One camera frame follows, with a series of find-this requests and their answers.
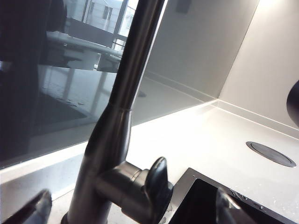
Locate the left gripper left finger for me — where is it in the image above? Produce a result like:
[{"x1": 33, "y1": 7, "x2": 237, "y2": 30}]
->
[{"x1": 0, "y1": 189, "x2": 53, "y2": 224}]

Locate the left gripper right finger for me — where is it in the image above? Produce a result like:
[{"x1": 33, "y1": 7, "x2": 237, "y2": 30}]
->
[{"x1": 216, "y1": 188, "x2": 242, "y2": 224}]

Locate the black steel-rimmed office mug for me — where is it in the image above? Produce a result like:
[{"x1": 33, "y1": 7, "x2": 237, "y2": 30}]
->
[{"x1": 286, "y1": 79, "x2": 299, "y2": 129}]

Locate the brushed steel kitchen faucet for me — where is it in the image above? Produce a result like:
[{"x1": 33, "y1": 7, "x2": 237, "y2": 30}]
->
[{"x1": 61, "y1": 0, "x2": 175, "y2": 224}]

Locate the black undermount sink basin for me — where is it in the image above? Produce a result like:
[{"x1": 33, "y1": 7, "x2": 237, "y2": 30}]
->
[{"x1": 163, "y1": 167, "x2": 299, "y2": 224}]

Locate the round steel countertop cover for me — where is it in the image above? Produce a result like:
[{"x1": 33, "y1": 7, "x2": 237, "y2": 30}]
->
[{"x1": 245, "y1": 140, "x2": 297, "y2": 168}]

